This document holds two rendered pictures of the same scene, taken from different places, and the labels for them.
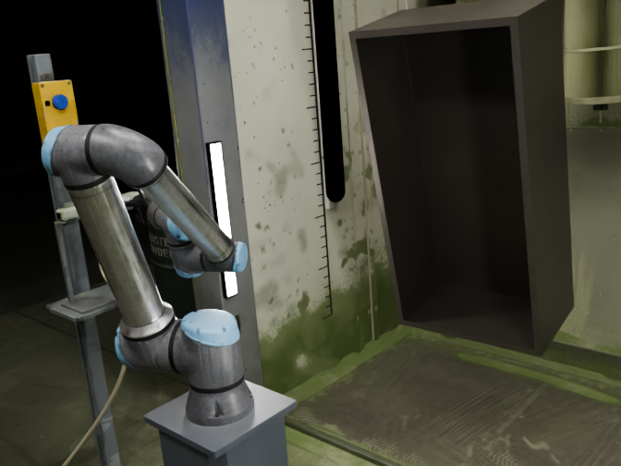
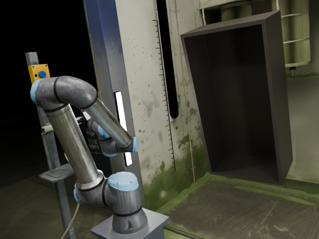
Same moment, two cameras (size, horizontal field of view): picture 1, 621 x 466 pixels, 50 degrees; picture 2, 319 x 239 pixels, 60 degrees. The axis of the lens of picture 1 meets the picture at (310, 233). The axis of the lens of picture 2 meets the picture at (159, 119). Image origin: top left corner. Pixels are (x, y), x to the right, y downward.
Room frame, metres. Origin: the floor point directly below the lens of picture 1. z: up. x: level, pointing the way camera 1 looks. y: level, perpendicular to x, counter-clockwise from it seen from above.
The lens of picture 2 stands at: (0.31, 0.10, 1.47)
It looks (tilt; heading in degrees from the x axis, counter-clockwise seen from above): 12 degrees down; 358
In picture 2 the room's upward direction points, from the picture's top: 7 degrees counter-clockwise
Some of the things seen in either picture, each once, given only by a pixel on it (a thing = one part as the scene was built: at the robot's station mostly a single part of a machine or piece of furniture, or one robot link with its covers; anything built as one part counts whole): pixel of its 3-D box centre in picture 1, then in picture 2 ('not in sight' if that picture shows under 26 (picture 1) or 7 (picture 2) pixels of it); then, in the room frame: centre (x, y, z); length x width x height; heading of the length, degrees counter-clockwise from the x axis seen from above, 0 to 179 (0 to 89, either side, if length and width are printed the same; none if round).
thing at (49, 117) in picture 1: (57, 119); (41, 83); (2.31, 0.83, 1.42); 0.12 x 0.06 x 0.26; 137
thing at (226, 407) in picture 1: (218, 391); (128, 215); (1.67, 0.29, 0.69); 0.19 x 0.19 x 0.10
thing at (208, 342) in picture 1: (209, 346); (123, 191); (1.68, 0.30, 0.83); 0.17 x 0.15 x 0.18; 70
